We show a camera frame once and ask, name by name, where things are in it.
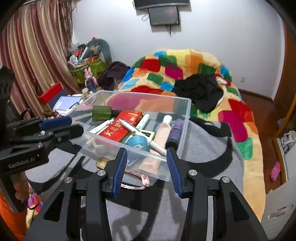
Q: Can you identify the red box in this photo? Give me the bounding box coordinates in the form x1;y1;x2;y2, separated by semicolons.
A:
38;82;63;104

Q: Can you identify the colourful patchwork duvet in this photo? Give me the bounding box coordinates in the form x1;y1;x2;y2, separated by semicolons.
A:
118;49;266;218

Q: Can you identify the pink croc shoe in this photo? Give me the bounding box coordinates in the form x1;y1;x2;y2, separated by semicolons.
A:
270;161;281;182

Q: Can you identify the pale green tube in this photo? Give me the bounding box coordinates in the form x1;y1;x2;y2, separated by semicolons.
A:
136;113;150;130

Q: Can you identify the red tea packet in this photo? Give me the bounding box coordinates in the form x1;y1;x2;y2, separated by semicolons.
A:
99;110;143;142

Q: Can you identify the white pen device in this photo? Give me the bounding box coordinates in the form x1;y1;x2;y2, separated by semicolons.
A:
118;119;167;156

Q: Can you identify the teal tape roll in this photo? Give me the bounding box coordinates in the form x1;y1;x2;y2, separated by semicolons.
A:
126;136;150;152

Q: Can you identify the grey neck pillow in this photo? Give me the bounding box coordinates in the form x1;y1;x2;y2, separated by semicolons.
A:
87;37;112;64

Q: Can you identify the purple spray bottle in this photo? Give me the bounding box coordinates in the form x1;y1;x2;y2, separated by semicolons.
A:
165;119;184;150

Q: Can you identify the clear plastic storage box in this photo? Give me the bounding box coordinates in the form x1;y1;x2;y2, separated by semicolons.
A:
68;90;191;181

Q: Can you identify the large beige cream tube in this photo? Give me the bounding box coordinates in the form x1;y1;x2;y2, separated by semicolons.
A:
139;115;173;175

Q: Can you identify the dark purple clothes pile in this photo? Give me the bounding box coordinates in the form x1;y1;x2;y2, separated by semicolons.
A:
97;61;130;90

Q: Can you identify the braided rope keychain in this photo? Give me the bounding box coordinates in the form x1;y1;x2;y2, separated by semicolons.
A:
121;168;151;191

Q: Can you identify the rabbit doll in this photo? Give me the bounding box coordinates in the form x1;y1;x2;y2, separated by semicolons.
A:
84;67;98;92

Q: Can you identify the white tape roll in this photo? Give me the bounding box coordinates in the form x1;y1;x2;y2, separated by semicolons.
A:
86;138;108;154

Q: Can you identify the person left hand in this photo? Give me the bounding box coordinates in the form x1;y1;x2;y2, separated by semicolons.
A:
13;172;29;201

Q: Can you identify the green mahjong tile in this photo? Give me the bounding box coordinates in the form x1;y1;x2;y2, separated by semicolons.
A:
139;130;155;142

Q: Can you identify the green spray bottle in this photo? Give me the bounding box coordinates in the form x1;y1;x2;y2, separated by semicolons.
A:
92;105;121;121

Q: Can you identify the striped curtain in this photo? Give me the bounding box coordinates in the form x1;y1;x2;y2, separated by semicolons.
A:
1;1;80;117

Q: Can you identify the wall television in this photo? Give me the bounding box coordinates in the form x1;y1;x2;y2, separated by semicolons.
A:
133;0;190;9

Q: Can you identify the white ointment tube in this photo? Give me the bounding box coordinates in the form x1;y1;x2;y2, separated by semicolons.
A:
89;118;114;134

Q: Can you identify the blue white book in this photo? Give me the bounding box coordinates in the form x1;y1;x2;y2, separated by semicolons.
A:
53;96;81;110

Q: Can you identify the black clothes pile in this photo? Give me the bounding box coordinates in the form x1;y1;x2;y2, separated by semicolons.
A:
172;74;224;113

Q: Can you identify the small wall monitor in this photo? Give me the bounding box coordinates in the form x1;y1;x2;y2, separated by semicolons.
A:
148;6;180;26

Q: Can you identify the green storage bag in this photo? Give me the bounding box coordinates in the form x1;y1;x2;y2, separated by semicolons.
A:
69;59;110;85

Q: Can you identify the grey black blanket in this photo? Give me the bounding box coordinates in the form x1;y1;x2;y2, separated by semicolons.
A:
26;118;244;240

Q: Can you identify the white suitcase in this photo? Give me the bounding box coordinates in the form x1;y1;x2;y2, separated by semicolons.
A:
261;178;295;240

